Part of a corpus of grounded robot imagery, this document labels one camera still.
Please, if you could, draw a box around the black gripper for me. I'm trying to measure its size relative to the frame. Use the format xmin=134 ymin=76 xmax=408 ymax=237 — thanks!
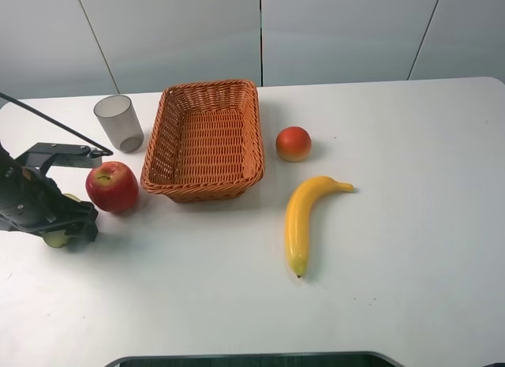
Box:
xmin=1 ymin=144 xmax=98 ymax=242

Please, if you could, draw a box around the halved avocado with pit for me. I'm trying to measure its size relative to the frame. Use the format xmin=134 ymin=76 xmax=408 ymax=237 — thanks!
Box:
xmin=40 ymin=193 xmax=80 ymax=249

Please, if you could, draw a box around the orange wicker basket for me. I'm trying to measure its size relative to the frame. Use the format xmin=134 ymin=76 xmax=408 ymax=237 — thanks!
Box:
xmin=140 ymin=80 xmax=265 ymax=203

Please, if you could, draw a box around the red apple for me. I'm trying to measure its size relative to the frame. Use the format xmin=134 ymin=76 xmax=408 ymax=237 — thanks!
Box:
xmin=85 ymin=161 xmax=139 ymax=214

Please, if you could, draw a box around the grey translucent plastic cup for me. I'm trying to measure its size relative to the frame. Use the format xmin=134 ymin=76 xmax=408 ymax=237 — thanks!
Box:
xmin=93 ymin=95 xmax=144 ymax=153

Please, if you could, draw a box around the yellow banana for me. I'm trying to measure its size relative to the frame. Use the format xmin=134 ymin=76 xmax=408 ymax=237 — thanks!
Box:
xmin=284 ymin=176 xmax=354 ymax=279

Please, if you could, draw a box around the red orange round fruit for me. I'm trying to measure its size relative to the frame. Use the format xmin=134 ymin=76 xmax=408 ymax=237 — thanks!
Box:
xmin=275 ymin=126 xmax=312 ymax=163

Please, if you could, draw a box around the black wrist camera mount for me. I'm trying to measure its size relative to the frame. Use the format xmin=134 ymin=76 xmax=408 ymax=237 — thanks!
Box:
xmin=16 ymin=143 xmax=107 ymax=174

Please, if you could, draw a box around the black cable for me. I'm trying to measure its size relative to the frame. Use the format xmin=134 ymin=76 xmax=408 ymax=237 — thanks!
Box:
xmin=0 ymin=92 xmax=114 ymax=157

